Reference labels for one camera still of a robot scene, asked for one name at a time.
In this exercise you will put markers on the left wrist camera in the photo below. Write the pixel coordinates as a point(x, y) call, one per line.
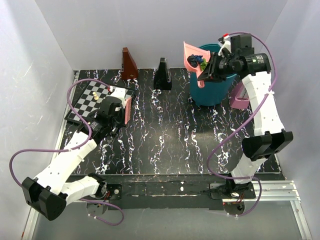
point(119, 92)

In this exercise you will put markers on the brown metronome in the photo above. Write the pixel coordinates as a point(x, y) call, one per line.
point(129, 68)

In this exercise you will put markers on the pink hand brush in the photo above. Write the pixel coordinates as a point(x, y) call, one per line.
point(128, 104)

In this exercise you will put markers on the pink dustpan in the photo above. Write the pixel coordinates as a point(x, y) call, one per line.
point(189, 50)

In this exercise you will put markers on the black metronome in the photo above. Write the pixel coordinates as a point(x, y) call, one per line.
point(162, 78)

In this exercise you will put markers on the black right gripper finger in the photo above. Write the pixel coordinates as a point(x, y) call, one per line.
point(211, 68)
point(215, 78)

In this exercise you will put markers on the green paper scrap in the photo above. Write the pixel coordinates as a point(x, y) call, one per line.
point(203, 64)

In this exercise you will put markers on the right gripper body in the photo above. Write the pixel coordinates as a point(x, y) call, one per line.
point(225, 66)

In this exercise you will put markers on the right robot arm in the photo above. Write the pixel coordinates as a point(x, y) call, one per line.
point(258, 75)

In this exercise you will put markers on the chessboard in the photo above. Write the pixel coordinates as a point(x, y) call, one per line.
point(85, 104)

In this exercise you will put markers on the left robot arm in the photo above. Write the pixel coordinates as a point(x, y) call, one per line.
point(49, 192)

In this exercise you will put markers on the teal plastic bin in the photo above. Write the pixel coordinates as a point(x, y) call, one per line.
point(213, 92)

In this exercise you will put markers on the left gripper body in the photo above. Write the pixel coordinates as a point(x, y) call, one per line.
point(118, 122)

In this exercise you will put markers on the pink metronome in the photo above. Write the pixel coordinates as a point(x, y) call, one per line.
point(239, 98)

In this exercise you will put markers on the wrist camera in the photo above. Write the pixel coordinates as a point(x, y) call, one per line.
point(225, 45)
point(119, 92)

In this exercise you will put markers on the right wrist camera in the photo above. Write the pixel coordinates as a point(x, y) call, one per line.
point(225, 45)

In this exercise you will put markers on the blue paper scrap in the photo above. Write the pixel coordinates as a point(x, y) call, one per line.
point(194, 60)

